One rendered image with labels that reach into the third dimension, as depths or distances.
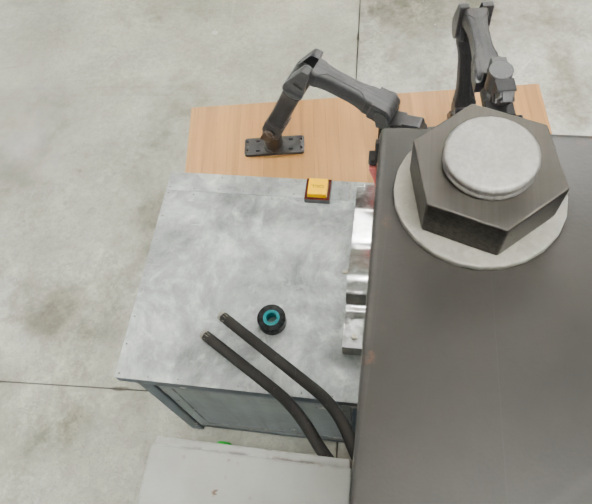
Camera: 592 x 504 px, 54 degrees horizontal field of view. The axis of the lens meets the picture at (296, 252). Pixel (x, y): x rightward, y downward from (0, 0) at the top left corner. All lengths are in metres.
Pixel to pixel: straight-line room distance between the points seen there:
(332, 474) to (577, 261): 0.57
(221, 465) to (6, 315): 2.18
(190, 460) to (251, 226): 1.04
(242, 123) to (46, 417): 1.46
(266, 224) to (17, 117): 2.12
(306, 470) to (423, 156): 0.60
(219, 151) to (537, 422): 1.75
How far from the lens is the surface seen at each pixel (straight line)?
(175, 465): 0.93
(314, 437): 1.48
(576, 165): 0.45
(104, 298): 2.80
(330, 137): 2.00
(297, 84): 1.62
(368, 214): 1.72
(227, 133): 2.06
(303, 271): 1.73
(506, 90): 1.47
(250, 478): 0.90
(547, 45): 3.57
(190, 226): 1.87
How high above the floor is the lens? 2.35
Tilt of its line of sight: 61 degrees down
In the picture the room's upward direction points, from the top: 11 degrees counter-clockwise
